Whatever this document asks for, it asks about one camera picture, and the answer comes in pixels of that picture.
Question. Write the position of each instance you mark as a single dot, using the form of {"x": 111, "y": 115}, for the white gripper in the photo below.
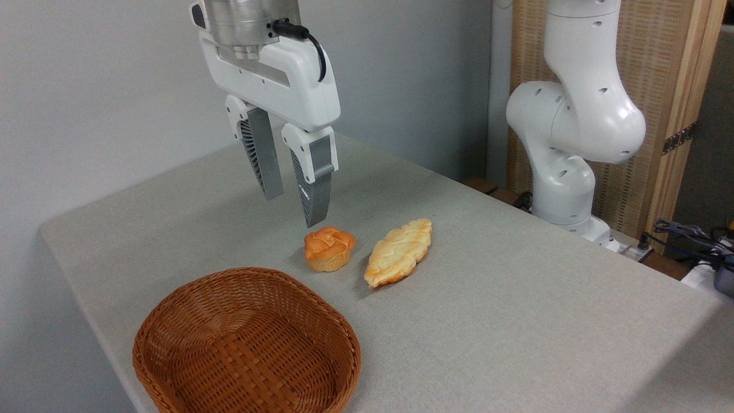
{"x": 287, "y": 74}

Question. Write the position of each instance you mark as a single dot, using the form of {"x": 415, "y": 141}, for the round orange bread bun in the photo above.
{"x": 328, "y": 248}

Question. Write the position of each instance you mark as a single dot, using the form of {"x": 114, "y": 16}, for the black plug at robot base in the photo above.
{"x": 645, "y": 242}

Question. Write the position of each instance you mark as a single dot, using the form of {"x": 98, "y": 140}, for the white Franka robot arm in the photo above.
{"x": 573, "y": 115}

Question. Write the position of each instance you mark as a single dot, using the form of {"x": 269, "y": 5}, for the long braided bread loaf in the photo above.
{"x": 398, "y": 252}

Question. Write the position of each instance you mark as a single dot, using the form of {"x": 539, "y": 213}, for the brown woven wicker basket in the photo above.
{"x": 246, "y": 344}

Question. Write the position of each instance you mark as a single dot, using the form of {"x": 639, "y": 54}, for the white vertical pipe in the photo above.
{"x": 500, "y": 86}

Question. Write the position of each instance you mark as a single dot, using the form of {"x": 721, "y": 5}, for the black metal screen hinge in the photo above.
{"x": 679, "y": 138}

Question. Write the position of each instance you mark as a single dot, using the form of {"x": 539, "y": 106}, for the white power strip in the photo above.
{"x": 702, "y": 275}

